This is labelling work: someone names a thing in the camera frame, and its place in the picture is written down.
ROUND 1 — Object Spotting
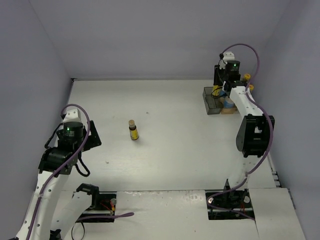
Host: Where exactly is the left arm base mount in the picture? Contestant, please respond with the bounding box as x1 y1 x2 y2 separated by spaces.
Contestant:
74 183 117 223

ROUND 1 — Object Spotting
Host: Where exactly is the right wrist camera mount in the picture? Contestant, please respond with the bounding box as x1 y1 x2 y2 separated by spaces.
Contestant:
219 51 235 68

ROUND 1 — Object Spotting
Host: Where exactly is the amber plastic bin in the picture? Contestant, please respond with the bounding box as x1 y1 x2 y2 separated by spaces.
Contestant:
220 98 237 114

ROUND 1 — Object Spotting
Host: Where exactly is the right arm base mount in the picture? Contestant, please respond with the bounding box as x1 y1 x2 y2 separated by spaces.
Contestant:
205 180 255 221

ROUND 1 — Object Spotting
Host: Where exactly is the red sauce bottle yellow cap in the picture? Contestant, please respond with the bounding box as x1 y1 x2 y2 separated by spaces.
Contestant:
242 73 251 82

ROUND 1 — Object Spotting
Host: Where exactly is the white granule jar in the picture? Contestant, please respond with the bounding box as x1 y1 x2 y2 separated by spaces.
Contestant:
223 96 235 109
219 90 227 99

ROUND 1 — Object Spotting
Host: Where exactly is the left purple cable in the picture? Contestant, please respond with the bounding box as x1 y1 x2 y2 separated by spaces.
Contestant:
26 103 135 238

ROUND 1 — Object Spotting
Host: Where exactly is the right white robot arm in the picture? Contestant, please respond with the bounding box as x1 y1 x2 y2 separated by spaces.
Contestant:
211 57 275 206

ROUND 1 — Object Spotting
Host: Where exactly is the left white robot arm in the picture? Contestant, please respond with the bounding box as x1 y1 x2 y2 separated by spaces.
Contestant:
15 120 102 240

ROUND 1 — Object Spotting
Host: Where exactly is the yellow label bottle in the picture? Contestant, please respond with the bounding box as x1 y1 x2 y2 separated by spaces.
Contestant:
128 119 139 141
211 85 222 99

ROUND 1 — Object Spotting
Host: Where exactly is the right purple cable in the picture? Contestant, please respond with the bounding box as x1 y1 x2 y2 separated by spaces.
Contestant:
206 43 274 213

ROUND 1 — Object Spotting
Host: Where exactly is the purple cable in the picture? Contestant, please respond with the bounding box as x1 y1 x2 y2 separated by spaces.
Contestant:
206 43 274 213
26 103 135 238

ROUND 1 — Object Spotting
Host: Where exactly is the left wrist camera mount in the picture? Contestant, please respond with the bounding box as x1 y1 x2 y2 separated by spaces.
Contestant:
62 108 82 123

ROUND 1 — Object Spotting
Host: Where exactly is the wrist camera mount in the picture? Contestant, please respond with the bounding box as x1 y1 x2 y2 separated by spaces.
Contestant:
219 51 235 68
62 108 82 123

